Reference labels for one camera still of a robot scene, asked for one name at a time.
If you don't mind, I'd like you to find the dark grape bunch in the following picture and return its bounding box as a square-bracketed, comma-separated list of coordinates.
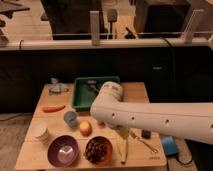
[84, 140, 107, 164]

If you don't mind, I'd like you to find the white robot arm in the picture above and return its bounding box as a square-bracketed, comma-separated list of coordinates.
[90, 81, 213, 145]

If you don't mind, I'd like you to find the black remote block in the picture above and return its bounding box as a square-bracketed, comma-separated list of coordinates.
[141, 130, 151, 139]

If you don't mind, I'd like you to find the orange bowl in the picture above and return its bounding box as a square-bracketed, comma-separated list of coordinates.
[85, 136, 113, 166]

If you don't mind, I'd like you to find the metal fork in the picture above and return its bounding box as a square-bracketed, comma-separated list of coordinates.
[129, 131, 158, 154]

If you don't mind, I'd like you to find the yellow orange fruit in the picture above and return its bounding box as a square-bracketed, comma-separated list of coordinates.
[79, 121, 92, 136]

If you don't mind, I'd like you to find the blue object on floor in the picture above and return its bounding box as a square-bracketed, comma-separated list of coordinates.
[161, 136, 179, 156]

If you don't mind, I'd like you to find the blue plastic cup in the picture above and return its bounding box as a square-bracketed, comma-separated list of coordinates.
[64, 111, 78, 127]

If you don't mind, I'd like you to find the green plastic tray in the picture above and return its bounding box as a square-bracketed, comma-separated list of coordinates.
[71, 76, 120, 112]

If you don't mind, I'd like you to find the purple bowl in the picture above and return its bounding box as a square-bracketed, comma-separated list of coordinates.
[47, 135, 79, 167]

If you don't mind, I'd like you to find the blue crumpled cloth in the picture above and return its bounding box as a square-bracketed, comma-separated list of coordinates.
[49, 78, 68, 94]

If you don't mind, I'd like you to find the white paper cup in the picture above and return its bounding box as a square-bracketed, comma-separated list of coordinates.
[32, 122, 50, 143]

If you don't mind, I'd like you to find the black-handled brush in tray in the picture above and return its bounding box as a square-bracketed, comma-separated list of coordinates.
[87, 80, 99, 93]

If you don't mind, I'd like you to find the white post left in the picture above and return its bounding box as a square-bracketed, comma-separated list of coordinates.
[90, 11, 100, 46]

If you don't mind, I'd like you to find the white post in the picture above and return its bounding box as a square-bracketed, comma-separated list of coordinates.
[181, 9, 204, 43]
[90, 11, 100, 46]

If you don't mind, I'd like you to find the white post right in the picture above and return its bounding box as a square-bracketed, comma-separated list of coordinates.
[181, 9, 204, 43]

